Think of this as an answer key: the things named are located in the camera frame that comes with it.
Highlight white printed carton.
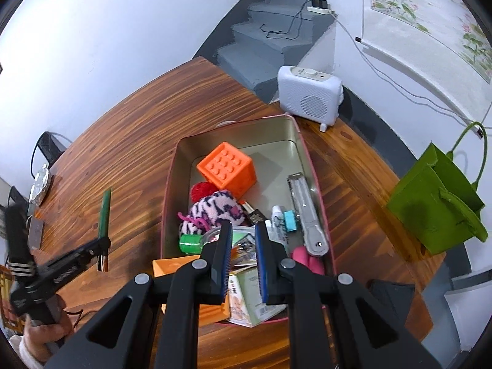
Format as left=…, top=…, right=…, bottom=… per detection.
left=227, top=267, right=287, bottom=327

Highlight pink tin container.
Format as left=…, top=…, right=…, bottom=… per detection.
left=161, top=114, right=338, bottom=327

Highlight silver nail clipper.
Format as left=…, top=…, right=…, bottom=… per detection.
left=286, top=173, right=329, bottom=257

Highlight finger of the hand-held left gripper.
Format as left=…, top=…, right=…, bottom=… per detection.
left=36, top=236, right=112, bottom=289

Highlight green pen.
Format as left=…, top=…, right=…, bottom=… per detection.
left=97, top=188, right=112, bottom=273

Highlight teal binder clip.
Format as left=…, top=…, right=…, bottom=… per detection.
left=282, top=209, right=300, bottom=233

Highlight orange studded cube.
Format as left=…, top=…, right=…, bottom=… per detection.
left=196, top=142, right=257, bottom=198

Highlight black metal chair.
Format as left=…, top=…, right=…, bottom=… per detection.
left=31, top=131, right=73, bottom=177

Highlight green cap sanitizer bottle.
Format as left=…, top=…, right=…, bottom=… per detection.
left=179, top=228, right=256, bottom=255

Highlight orange embossed square block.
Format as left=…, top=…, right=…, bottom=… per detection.
left=152, top=256, right=231, bottom=325

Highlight pink plush toy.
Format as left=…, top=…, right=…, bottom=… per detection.
left=290, top=247, right=325, bottom=275

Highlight person's left hand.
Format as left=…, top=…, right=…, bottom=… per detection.
left=21, top=294, right=77, bottom=364

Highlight red fuzzy ball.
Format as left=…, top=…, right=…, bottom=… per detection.
left=190, top=182, right=220, bottom=204

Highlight painted wall scroll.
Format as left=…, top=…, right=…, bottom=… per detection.
left=355, top=0, right=492, bottom=85

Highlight green felt bag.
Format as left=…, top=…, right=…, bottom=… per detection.
left=386, top=122, right=490, bottom=255

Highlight person's left forearm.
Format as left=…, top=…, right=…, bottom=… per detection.
left=8, top=334, right=45, bottom=369

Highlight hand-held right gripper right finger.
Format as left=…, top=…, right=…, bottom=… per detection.
left=254, top=220, right=441, bottom=369

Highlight white space heater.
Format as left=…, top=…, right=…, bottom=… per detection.
left=277, top=65, right=343, bottom=132

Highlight grey rectangular box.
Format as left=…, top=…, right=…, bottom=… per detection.
left=26, top=215, right=46, bottom=250

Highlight grey stairs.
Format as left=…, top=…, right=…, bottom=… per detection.
left=192, top=0, right=339, bottom=104

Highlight orange patterned packet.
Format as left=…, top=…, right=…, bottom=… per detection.
left=0, top=264, right=24, bottom=331

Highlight foil dish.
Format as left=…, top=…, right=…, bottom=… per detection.
left=29, top=163, right=52, bottom=205

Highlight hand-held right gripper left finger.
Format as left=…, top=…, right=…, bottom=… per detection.
left=63, top=221, right=234, bottom=369

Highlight black cable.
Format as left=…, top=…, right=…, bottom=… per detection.
left=259, top=0, right=319, bottom=41

